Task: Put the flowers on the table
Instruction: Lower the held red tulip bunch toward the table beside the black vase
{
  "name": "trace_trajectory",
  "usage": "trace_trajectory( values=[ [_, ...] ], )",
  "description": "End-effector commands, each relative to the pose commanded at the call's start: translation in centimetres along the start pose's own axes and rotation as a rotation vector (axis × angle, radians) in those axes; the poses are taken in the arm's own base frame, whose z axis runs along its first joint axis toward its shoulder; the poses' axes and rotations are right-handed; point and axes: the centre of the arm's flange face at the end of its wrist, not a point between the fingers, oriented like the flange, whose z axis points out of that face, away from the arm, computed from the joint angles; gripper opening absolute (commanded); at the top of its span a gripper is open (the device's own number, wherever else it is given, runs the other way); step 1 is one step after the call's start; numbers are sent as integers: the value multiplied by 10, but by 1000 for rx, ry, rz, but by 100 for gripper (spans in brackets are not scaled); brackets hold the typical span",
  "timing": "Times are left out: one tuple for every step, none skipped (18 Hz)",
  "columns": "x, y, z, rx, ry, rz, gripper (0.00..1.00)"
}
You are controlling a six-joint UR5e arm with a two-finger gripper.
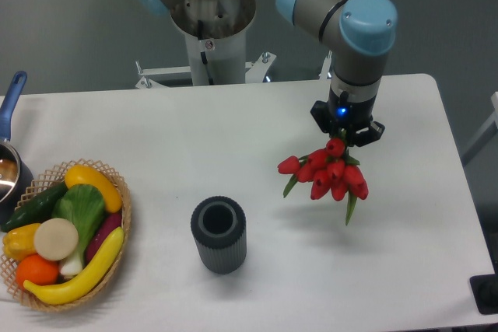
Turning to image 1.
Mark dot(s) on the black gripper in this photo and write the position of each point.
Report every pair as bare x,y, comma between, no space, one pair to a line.
341,113

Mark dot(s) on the red tulip bouquet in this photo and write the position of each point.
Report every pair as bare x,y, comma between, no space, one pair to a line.
329,170

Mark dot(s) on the dark grey ribbed vase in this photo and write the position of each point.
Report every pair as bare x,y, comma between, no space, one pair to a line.
219,228

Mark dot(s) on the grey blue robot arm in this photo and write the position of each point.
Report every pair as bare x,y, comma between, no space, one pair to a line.
358,33

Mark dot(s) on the black device at edge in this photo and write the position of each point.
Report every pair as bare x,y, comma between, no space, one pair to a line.
484,289

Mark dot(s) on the purple sweet potato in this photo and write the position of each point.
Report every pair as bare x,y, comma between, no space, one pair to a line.
110,223

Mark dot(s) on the green lettuce bok choy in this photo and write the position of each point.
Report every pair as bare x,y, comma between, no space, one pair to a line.
82,205

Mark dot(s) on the woven wicker basket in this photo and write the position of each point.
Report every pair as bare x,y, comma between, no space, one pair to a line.
48,179

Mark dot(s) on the beige round disc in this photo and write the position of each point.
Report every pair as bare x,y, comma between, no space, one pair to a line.
55,239

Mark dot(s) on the green cucumber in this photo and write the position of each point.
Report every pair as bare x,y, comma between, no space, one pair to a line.
38,209

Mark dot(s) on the yellow banana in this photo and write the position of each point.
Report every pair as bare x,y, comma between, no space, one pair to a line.
87,279

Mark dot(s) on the orange fruit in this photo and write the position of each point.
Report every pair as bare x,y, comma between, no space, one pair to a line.
38,270

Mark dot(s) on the yellow bell pepper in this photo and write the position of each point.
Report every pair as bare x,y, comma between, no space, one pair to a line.
19,243

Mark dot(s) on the white frame at right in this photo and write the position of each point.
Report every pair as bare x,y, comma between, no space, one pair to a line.
482,136

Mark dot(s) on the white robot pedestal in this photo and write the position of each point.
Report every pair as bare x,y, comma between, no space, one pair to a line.
214,33

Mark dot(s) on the blue handled saucepan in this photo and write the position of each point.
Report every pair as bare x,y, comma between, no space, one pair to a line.
16,177

